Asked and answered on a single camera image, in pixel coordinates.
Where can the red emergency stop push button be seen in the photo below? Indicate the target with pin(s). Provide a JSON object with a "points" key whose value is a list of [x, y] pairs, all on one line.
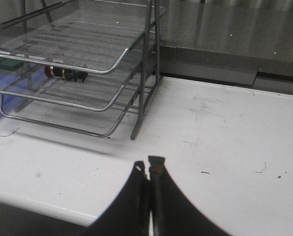
{"points": [[65, 74]]}

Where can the green terminal block module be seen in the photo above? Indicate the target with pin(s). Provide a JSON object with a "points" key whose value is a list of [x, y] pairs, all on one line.
{"points": [[10, 64]]}

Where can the thin wire scrap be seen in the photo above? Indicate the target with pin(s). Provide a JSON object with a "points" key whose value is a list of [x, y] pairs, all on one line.
{"points": [[9, 134]]}

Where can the blue plastic tray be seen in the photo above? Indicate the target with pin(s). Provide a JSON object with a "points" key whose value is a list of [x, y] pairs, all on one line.
{"points": [[20, 93]]}

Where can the mesh rack tray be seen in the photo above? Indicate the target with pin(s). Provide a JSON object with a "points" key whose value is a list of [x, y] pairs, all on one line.
{"points": [[98, 124], [99, 91], [88, 35]]}

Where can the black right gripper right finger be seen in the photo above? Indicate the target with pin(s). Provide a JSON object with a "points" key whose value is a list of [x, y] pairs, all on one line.
{"points": [[172, 213]]}

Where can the grey metal rack frame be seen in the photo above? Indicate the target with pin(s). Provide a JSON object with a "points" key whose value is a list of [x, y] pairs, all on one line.
{"points": [[149, 75]]}

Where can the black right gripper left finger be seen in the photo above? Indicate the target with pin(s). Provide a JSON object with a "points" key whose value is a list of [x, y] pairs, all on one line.
{"points": [[129, 213]]}

